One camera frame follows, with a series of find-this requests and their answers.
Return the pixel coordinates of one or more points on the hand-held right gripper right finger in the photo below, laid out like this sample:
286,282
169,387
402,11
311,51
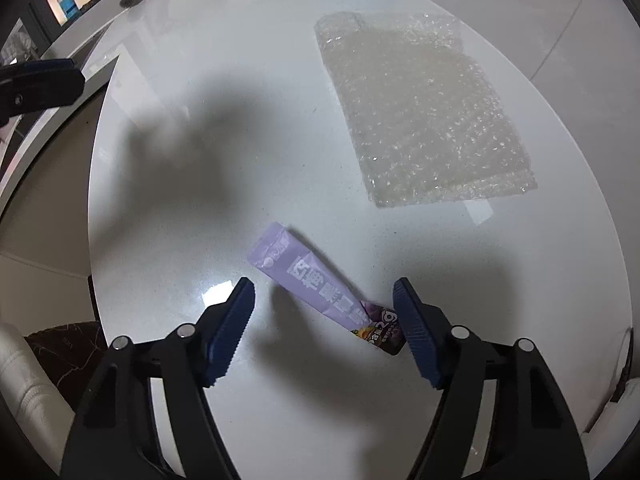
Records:
417,340

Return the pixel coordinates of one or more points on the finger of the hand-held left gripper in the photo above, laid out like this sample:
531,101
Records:
50,64
45,87

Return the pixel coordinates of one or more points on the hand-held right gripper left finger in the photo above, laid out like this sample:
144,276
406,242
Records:
230,340

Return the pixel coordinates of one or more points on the purple sachet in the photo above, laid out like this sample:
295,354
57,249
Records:
300,275

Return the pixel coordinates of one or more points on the black framed window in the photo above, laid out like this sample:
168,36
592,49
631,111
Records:
35,17

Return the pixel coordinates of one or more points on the blue bottle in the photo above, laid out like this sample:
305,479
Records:
67,5

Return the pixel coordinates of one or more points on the dark patterned cloth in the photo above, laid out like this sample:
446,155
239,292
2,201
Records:
65,355

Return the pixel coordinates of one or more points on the white leather chair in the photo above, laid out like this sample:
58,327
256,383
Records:
25,390

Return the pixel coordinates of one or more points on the clear bubble wrap sheet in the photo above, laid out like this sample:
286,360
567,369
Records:
420,110

